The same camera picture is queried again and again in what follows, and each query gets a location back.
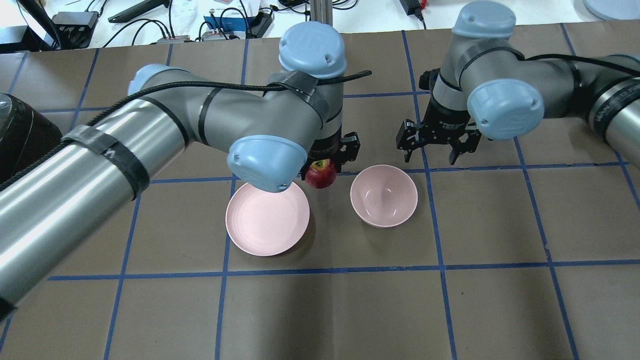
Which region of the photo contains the black rice cooker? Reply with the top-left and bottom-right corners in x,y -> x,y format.
0,92 -> 62,183

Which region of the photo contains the small usb hub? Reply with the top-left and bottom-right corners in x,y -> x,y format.
155,35 -> 192,44

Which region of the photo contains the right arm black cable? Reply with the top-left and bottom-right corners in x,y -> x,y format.
520,52 -> 640,78

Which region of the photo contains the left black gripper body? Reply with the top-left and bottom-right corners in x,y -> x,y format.
307,125 -> 343,163

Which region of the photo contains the aluminium profile post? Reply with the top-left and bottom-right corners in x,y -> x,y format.
309,0 -> 333,27

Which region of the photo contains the black handheld tool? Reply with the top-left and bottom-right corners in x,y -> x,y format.
107,0 -> 170,24

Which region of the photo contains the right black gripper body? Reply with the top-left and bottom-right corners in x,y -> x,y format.
422,95 -> 471,145

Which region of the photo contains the red yellow apple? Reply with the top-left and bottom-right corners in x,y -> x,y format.
304,159 -> 338,189

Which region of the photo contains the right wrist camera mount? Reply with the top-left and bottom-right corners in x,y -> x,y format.
417,68 -> 441,92

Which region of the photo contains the black box device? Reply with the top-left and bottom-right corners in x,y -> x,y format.
52,11 -> 99,49

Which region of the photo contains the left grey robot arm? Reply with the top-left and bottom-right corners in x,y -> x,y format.
0,21 -> 371,320

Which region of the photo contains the blue white box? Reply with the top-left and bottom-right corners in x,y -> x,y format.
203,11 -> 274,38

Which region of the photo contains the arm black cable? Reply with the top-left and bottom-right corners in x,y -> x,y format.
520,52 -> 640,78
0,70 -> 373,193

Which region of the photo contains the pink plate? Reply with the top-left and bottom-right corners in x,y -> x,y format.
225,183 -> 310,256

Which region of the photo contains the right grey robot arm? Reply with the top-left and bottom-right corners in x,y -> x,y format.
395,0 -> 640,167

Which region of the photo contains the black power adapter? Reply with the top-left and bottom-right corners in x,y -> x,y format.
399,0 -> 427,21

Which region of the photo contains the grey round disc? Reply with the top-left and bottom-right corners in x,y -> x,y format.
582,0 -> 640,21

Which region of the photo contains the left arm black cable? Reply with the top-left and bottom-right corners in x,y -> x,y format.
0,70 -> 373,193

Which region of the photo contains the pink bowl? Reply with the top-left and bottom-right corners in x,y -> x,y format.
349,164 -> 419,229

